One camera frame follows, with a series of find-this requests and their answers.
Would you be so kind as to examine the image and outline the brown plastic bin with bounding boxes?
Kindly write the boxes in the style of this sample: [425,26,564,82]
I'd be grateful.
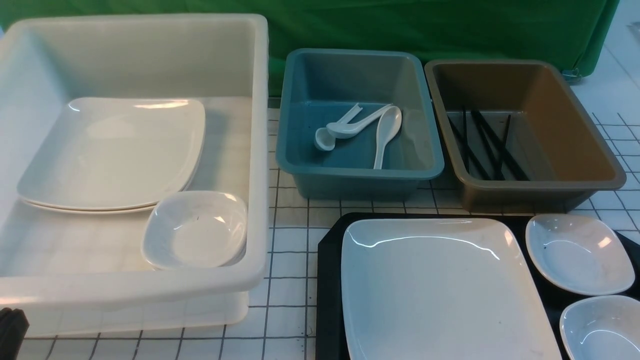
[423,59,627,214]

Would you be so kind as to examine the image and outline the white spoon long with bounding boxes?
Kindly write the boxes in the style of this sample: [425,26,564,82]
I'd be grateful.
[373,105,403,170]

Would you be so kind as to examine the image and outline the large white plastic tub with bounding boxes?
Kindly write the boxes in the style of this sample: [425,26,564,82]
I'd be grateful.
[1,13,269,337]

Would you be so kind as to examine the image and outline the white spoon middle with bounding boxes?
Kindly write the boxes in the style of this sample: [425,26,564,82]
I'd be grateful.
[326,104,394,139]

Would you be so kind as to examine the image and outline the white bowl in tub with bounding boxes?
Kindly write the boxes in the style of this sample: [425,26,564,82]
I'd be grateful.
[141,190,249,271]

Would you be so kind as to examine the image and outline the lower white plate in tub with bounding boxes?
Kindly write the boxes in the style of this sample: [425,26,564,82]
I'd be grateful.
[19,148,204,215]

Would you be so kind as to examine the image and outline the large white square plate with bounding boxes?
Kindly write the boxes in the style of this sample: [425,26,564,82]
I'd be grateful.
[341,218,562,360]

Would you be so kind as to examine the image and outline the white plate in tub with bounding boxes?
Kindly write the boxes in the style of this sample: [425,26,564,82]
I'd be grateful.
[19,148,204,215]
[16,96,206,210]

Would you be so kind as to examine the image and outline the green backdrop cloth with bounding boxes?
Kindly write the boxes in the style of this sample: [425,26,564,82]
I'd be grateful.
[1,0,618,96]

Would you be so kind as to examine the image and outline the black serving tray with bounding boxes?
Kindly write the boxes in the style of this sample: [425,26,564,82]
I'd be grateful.
[315,212,640,360]

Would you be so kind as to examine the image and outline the black chopstick in bin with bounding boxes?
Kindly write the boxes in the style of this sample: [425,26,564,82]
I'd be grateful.
[447,117,491,181]
[461,105,471,174]
[494,114,512,181]
[471,110,530,182]

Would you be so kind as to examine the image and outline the black object bottom left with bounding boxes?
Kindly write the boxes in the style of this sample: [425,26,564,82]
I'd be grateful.
[0,307,30,360]

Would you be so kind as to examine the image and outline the white bowl tray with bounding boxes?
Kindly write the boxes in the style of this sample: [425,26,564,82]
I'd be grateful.
[525,213,636,296]
[559,295,640,360]

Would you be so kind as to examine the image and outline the white spoon small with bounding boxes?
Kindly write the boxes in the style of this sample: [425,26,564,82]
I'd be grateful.
[314,103,362,152]

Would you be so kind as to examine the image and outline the blue plastic bin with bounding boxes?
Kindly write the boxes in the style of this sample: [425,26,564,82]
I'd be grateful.
[276,48,445,202]

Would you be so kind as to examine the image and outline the binder clip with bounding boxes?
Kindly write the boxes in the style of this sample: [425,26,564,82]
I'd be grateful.
[561,68,583,84]

